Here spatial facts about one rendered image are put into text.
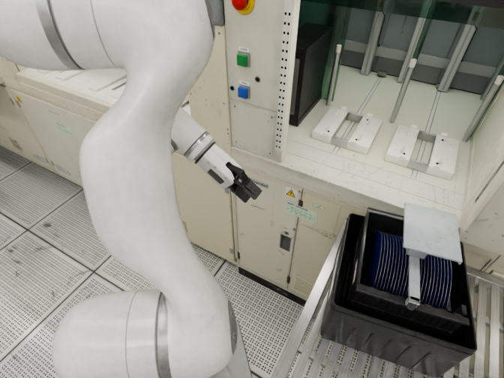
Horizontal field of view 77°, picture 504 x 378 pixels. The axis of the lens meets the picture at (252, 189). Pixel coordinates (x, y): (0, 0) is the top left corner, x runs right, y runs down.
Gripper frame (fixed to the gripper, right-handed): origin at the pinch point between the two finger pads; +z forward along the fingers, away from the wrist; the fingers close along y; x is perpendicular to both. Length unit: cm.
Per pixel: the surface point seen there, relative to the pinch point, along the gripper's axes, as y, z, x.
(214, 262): -105, 29, -8
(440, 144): -1, 42, 63
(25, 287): -132, -38, -79
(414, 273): 26.8, 31.2, 1.7
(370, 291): 23.6, 27.1, -6.1
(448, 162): 4, 45, 54
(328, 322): 11.5, 30.9, -13.8
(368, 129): -14, 22, 56
